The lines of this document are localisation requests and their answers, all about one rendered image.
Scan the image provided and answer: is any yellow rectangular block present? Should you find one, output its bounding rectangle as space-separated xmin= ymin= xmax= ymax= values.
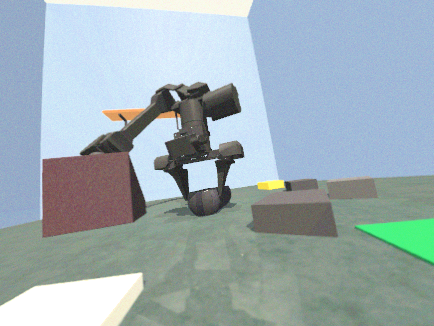
xmin=257 ymin=180 xmax=284 ymax=190

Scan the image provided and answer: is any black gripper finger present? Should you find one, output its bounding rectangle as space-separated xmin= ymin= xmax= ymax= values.
xmin=163 ymin=168 xmax=189 ymax=201
xmin=215 ymin=158 xmax=235 ymax=197

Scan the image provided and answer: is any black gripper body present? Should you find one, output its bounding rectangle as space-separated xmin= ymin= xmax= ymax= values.
xmin=154 ymin=121 xmax=245 ymax=170

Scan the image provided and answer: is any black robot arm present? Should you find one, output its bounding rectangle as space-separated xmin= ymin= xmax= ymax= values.
xmin=79 ymin=82 xmax=242 ymax=160

